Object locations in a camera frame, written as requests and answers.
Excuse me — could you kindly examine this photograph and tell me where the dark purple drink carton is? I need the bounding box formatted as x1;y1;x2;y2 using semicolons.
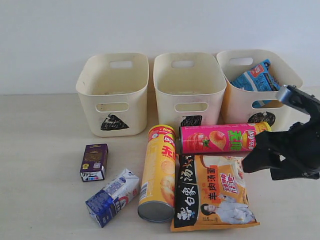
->
79;143;109;182

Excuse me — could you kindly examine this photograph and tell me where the pink Lays chip can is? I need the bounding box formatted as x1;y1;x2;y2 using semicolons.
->
179;121;272;154

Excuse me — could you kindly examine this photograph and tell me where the yellow Lays chip can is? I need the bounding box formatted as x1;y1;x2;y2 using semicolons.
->
137;124;176;223

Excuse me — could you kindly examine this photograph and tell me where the cream bin triangle mark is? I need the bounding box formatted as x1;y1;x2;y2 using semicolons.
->
75;52;149;137

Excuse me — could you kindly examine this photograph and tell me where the blue instant noodle packet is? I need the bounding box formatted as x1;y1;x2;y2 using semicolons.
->
231;59;281;92

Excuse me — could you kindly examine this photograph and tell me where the cream bin square mark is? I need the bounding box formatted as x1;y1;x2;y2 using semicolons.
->
153;52;227;129

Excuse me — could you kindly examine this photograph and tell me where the orange instant noodle packet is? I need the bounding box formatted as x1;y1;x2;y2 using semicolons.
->
170;155;260;232

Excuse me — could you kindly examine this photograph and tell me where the cream bin circle mark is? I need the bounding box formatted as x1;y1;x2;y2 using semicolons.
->
216;49;303;131

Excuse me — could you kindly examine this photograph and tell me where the blue white milk carton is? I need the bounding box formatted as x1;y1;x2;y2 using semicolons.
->
85;168;140;228

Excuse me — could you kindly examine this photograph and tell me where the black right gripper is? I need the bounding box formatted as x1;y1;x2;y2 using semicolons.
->
242;120;320;181

